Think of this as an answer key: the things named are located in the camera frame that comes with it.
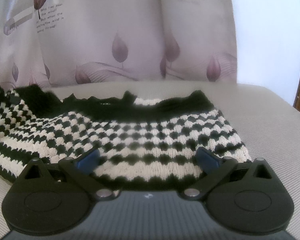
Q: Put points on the black white striped knitted sweater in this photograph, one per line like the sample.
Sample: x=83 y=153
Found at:
x=145 y=135

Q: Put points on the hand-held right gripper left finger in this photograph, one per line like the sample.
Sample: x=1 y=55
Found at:
x=88 y=161

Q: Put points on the leaf print curtain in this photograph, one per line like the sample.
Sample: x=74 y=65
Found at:
x=102 y=30

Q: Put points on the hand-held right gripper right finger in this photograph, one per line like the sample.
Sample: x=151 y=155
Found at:
x=207 y=161

